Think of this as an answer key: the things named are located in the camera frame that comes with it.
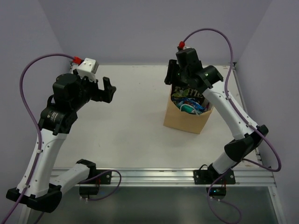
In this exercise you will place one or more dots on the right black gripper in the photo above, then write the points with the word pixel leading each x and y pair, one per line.
pixel 170 78

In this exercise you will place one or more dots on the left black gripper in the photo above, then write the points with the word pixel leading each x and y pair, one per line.
pixel 100 94

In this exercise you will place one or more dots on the brown paper bag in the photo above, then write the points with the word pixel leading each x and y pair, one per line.
pixel 192 123

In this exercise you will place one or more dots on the blue snack packet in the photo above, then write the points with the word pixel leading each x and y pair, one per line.
pixel 197 106

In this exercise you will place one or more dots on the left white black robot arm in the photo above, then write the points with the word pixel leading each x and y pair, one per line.
pixel 37 190

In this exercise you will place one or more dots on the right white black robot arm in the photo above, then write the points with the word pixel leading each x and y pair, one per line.
pixel 210 83

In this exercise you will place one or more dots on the black snack bag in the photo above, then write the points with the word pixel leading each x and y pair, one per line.
pixel 184 92

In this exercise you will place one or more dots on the teal snack packet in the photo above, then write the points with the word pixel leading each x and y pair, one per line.
pixel 188 109

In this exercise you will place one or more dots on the left black controller box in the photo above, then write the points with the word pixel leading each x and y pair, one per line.
pixel 88 191

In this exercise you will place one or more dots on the black controller box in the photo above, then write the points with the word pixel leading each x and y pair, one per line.
pixel 88 191
pixel 216 191

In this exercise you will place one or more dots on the right black controller box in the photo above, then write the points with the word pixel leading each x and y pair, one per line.
pixel 216 191

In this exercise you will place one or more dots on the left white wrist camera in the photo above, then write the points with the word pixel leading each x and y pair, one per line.
pixel 88 68

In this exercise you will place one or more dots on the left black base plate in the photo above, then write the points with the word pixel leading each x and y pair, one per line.
pixel 98 177

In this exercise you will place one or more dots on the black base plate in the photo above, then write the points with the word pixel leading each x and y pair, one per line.
pixel 207 175
pixel 98 177

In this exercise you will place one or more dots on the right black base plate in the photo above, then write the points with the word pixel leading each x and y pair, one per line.
pixel 207 175

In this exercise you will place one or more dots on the aluminium mounting rail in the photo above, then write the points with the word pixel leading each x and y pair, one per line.
pixel 184 177

